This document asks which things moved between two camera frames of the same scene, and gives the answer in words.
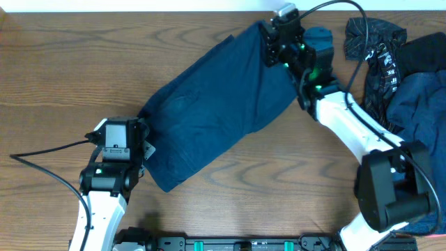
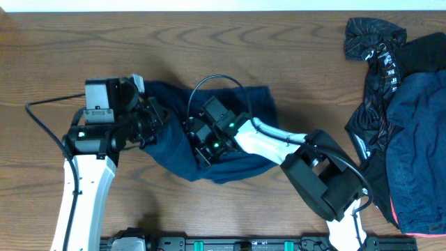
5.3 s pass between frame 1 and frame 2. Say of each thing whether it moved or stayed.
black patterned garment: stayed
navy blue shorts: moved
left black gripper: moved
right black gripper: moved
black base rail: stayed
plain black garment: stayed
